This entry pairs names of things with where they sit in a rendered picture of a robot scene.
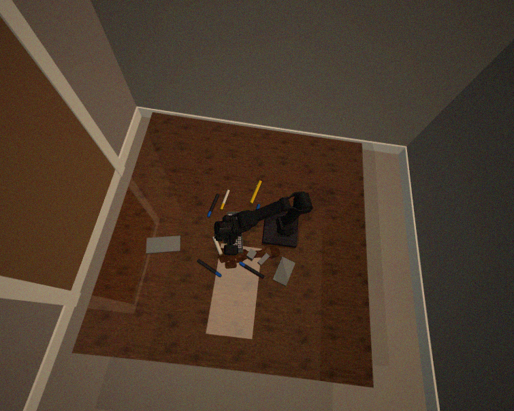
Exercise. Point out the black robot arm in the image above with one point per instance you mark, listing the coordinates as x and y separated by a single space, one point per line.
248 219

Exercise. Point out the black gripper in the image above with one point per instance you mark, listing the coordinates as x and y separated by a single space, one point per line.
230 249

